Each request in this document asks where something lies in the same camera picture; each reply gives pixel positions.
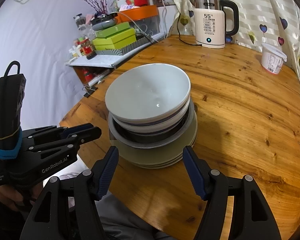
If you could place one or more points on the chevron pattern tray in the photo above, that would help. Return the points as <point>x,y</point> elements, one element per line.
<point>125,46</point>

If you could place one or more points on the person's left hand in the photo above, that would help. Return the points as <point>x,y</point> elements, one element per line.
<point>11,197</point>

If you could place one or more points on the grey handheld device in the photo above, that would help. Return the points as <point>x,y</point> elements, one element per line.
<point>103,21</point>

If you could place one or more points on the heart pattern curtain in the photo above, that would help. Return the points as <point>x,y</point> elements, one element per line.
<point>276,22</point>

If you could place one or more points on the stainless steel bowl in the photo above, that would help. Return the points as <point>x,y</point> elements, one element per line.
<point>151,141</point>

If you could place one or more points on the small white blue-striped bowl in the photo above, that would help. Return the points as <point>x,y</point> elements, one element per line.
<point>148,93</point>

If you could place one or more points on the large white blue-striped bowl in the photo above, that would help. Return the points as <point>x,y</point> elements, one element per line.
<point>156,126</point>

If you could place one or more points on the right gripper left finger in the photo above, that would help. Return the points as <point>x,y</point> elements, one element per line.
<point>66,209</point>

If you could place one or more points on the white electric kettle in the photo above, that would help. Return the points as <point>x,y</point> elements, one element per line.
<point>210,22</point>

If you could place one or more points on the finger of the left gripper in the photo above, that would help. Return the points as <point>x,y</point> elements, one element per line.
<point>45,146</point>
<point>83,131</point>

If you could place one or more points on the black binder clip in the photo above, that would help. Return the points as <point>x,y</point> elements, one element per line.
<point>89,91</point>

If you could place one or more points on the green gift box top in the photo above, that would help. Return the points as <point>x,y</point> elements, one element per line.
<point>104,33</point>

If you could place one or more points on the white shelf board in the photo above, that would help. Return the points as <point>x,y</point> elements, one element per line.
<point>113,61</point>

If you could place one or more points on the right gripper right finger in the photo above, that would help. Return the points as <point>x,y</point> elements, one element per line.
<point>252,217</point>

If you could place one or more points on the lime green gift box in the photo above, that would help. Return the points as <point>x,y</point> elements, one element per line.
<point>116,41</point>

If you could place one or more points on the beige fish plate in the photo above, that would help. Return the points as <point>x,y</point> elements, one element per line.
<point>124,150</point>
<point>160,157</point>

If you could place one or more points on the white plastic tub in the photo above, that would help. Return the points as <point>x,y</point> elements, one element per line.
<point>272,58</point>

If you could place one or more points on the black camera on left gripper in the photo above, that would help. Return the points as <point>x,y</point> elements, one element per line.
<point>12,86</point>

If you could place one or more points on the orange lid storage box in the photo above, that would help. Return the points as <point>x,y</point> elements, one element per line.
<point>146,18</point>

